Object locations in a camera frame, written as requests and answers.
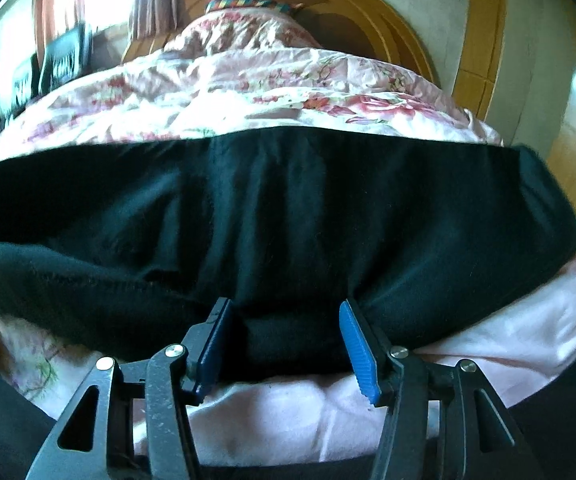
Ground wooden headboard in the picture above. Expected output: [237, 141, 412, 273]
[120, 0, 441, 86]

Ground red-brown curtain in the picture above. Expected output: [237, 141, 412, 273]
[32, 0, 76, 58]

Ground floral pillow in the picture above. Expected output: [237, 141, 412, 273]
[163, 7, 324, 56]

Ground black pants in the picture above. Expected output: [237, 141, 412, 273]
[0, 127, 576, 376]

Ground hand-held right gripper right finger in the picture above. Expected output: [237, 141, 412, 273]
[338, 299, 534, 480]

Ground black office chair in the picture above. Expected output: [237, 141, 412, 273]
[10, 24, 95, 111]

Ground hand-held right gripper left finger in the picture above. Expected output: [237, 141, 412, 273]
[25, 297, 234, 480]

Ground colourful striped pillow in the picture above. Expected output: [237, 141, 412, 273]
[205, 0, 305, 15]

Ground pink floral bed sheet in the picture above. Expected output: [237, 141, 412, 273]
[0, 46, 576, 461]

